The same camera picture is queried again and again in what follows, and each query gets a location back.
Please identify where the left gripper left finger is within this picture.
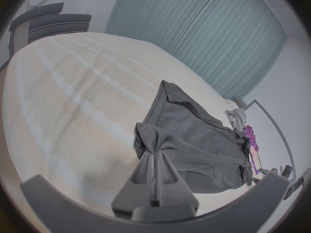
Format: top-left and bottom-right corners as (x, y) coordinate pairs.
(111, 152), (155, 213)

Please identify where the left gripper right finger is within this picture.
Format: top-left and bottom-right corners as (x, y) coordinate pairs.
(156, 151), (200, 210)

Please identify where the black T-shirt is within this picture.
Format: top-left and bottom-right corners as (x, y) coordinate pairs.
(133, 80), (254, 194)

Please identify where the bed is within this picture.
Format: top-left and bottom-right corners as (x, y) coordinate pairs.
(1, 32), (296, 218)

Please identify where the pink garment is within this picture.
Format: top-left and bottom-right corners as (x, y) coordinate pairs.
(250, 147), (259, 164)

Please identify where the purple garment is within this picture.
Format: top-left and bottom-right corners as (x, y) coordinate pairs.
(244, 125), (261, 176)

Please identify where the grey garment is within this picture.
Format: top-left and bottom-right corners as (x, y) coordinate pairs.
(225, 108), (247, 132)

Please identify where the grey bedside table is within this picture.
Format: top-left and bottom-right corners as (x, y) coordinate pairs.
(222, 95), (246, 109)

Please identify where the white printed pillow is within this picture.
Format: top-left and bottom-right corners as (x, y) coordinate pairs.
(224, 98), (240, 111)

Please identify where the blue-green curtain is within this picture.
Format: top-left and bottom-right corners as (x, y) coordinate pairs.
(104, 0), (223, 56)
(170, 0), (288, 99)

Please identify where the black chest of drawers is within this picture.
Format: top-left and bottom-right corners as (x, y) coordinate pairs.
(8, 3), (92, 58)

